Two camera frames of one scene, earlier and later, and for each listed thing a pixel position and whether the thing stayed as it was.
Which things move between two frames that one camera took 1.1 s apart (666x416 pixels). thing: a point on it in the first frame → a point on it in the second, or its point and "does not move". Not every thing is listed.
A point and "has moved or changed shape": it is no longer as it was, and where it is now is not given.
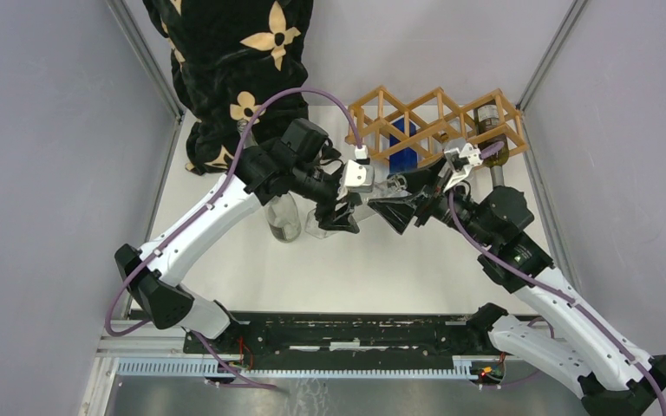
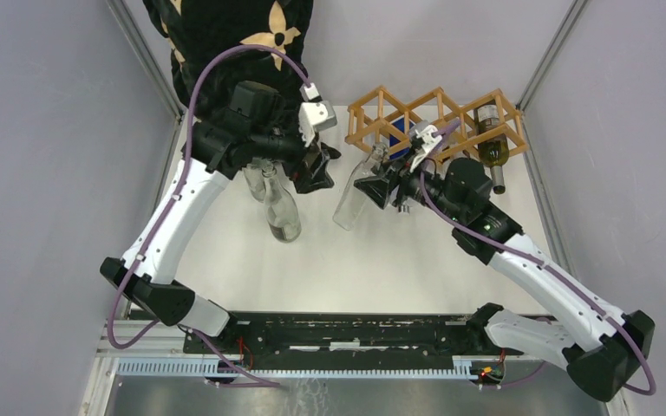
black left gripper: (340, 220) → (319, 178)
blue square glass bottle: (404, 160) does not move
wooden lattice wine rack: (388, 125) does not move
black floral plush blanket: (227, 55) does not move
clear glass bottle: (395, 185) has moved or changed shape
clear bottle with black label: (284, 219) does not move
